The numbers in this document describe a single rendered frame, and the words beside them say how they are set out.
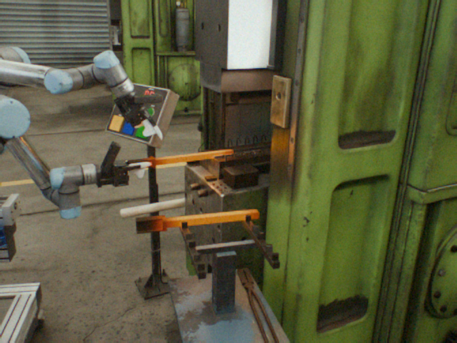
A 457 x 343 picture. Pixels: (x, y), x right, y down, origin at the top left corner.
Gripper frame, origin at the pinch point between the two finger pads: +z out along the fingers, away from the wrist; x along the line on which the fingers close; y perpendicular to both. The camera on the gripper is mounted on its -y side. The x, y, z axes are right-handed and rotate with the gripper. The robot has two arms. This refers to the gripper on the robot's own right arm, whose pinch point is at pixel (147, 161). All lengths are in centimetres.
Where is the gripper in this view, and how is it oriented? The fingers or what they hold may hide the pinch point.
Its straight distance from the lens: 172.6
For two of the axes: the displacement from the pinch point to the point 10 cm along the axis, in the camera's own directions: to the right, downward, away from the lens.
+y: -0.3, 9.4, 3.4
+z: 8.9, -1.3, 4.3
